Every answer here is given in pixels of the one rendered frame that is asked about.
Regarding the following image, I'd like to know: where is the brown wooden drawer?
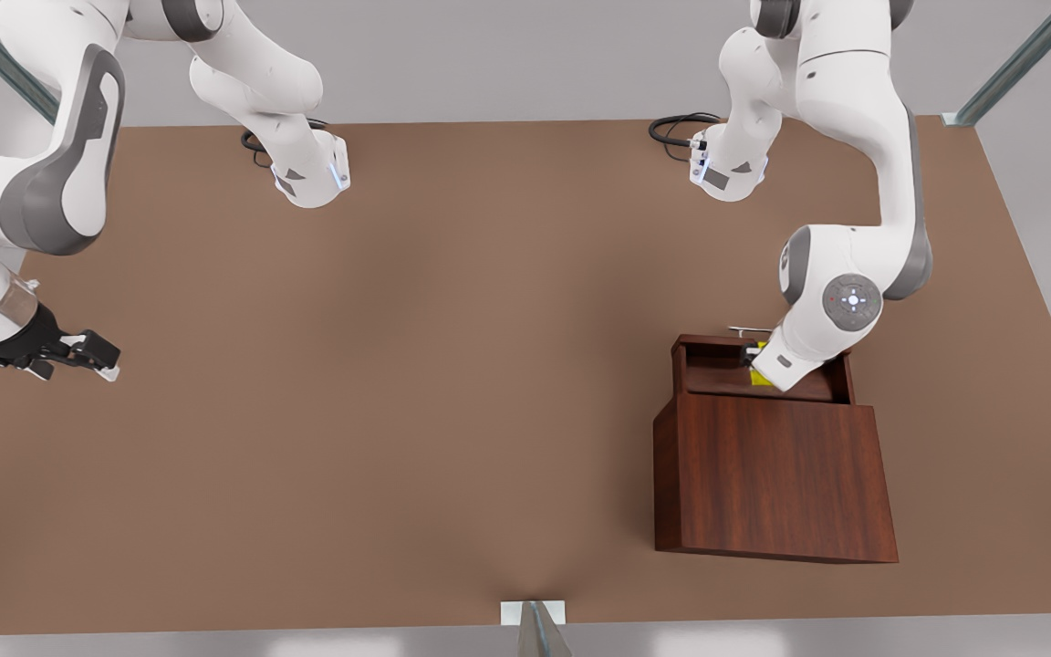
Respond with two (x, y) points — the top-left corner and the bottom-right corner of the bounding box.
(673, 324), (856, 406)

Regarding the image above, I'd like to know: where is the brown wooden cabinet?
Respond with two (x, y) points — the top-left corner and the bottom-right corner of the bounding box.
(652, 391), (900, 565)

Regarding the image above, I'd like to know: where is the black cable loop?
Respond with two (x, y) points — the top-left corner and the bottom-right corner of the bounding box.
(240, 118), (330, 170)
(648, 111), (723, 164)

